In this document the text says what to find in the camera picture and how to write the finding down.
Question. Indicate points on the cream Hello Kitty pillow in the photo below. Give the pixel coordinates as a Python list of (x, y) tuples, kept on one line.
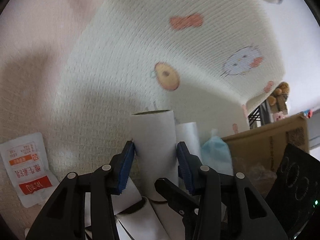
[(209, 61)]

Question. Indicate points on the cardboard box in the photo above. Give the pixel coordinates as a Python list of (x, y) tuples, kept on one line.
[(258, 152)]

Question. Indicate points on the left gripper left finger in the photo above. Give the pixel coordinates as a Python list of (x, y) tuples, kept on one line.
[(63, 215)]

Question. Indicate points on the light blue refill pouch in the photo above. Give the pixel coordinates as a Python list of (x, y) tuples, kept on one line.
[(215, 153)]

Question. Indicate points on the red white sachet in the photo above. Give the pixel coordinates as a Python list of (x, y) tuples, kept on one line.
[(26, 163)]

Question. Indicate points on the brown teddy bear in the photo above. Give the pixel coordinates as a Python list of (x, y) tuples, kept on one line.
[(279, 95)]

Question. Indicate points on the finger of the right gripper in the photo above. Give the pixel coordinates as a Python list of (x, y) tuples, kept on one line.
[(177, 199)]

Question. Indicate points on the pink Hello Kitty blanket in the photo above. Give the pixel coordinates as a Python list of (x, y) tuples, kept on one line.
[(30, 79)]

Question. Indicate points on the white paper roll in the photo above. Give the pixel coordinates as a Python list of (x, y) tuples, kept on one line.
[(129, 196), (188, 133), (154, 137), (149, 220)]

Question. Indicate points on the pink cake figurine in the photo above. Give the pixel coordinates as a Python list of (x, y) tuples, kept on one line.
[(278, 116)]

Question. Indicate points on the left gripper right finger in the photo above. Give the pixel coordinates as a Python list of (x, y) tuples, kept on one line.
[(230, 207)]

